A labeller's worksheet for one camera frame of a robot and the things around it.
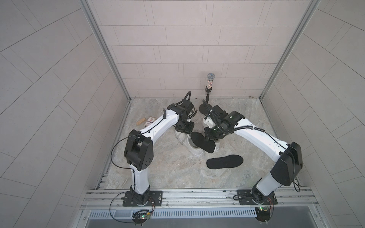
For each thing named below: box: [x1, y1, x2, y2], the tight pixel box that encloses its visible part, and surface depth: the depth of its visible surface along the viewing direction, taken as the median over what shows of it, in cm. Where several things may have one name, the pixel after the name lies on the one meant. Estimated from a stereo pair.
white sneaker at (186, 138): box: [174, 128, 204, 158], surface depth 84 cm
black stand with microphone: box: [199, 72, 216, 115], surface depth 96 cm
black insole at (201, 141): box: [190, 131, 216, 154], surface depth 71 cm
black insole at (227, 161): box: [206, 154, 244, 170], surface depth 86 cm
